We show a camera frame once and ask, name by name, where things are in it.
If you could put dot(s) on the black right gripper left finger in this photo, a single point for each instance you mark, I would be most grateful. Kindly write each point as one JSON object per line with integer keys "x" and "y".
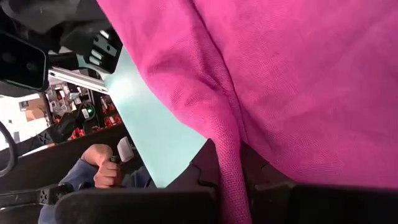
{"x": 140, "y": 208}

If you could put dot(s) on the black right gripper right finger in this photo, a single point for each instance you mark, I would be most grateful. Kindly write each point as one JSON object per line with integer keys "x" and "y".
{"x": 326, "y": 208}

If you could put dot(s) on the pink towel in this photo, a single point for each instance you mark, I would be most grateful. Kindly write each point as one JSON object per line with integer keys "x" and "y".
{"x": 280, "y": 77}

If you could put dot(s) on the person's hand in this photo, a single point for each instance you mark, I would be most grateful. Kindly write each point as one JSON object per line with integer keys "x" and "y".
{"x": 105, "y": 174}

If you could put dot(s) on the person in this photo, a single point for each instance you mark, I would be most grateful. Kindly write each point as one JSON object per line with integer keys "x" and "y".
{"x": 81, "y": 177}

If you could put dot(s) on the cluttered equipment shelf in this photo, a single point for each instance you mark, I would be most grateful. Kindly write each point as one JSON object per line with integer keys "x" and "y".
{"x": 109, "y": 121}

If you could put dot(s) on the green table mat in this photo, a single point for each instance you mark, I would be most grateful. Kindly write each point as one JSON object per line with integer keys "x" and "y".
{"x": 149, "y": 124}

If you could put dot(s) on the black perforated bar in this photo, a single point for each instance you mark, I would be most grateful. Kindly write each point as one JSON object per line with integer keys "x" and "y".
{"x": 31, "y": 196}

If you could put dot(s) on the silver aluminium rail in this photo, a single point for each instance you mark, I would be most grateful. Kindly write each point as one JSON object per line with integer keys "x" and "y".
{"x": 77, "y": 79}

